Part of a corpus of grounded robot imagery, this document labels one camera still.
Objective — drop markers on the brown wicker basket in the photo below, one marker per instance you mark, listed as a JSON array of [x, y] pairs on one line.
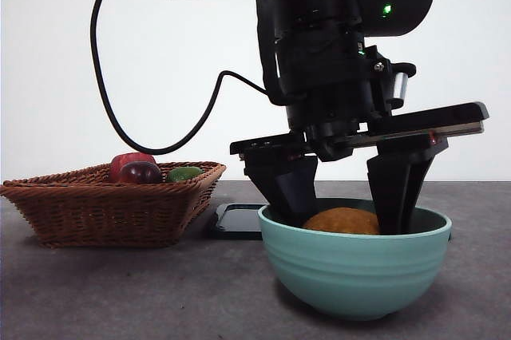
[[108, 216]]

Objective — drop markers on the red apple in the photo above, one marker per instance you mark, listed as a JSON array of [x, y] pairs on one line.
[[127, 157]]

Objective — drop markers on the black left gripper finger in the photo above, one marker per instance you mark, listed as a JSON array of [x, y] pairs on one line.
[[393, 192], [285, 188]]

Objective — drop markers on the brown kiwi fruit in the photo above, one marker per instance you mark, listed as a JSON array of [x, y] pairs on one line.
[[343, 221]]

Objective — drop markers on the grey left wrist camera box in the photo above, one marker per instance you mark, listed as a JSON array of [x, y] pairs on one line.
[[399, 84]]

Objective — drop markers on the green lime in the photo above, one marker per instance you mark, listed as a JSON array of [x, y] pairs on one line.
[[183, 173]]

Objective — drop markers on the dark purple plum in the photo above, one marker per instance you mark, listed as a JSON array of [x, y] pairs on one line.
[[139, 173]]

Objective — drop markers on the teal ribbed bowl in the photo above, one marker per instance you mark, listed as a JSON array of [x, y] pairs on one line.
[[355, 272]]

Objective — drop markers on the dark green rectangular tray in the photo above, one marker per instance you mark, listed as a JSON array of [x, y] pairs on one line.
[[237, 222]]

